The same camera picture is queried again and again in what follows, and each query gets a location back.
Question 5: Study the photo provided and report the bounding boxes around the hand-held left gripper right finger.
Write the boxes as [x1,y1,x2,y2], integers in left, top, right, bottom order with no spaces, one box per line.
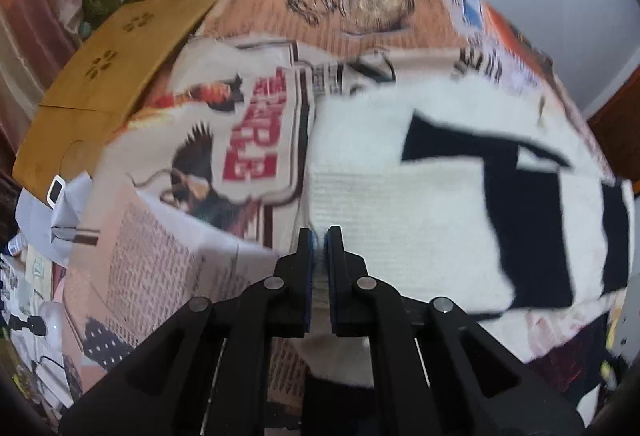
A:
[324,226,586,436]

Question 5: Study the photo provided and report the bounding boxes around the small white device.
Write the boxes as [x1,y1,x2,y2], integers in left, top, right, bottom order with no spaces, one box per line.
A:
[45,176,69,208]

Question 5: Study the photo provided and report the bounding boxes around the black dotted cloth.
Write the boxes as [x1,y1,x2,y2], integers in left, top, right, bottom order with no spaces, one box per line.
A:
[82,316,132,370]

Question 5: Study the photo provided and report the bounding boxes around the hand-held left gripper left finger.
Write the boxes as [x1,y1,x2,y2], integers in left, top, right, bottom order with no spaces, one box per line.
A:
[59,227,317,436]

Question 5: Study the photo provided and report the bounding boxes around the bamboo folding lap desk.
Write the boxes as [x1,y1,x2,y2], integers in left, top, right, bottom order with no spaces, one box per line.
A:
[11,0,221,197]

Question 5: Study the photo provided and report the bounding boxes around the orange striped curtain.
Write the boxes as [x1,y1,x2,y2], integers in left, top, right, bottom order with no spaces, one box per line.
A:
[0,0,82,157]

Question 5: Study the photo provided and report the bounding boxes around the cream and black striped sweater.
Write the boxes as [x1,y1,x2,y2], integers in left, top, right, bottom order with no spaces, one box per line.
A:
[292,79,632,389]

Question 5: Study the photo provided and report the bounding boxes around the small white bottle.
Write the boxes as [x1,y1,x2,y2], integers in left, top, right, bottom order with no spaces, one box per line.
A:
[5,236,29,260]

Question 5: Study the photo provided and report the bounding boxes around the white bag with tag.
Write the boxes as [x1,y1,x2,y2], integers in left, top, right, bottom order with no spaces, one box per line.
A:
[15,171,101,248]

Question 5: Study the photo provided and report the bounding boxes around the printed blanket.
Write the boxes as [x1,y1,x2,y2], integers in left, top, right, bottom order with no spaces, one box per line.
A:
[60,0,621,417]

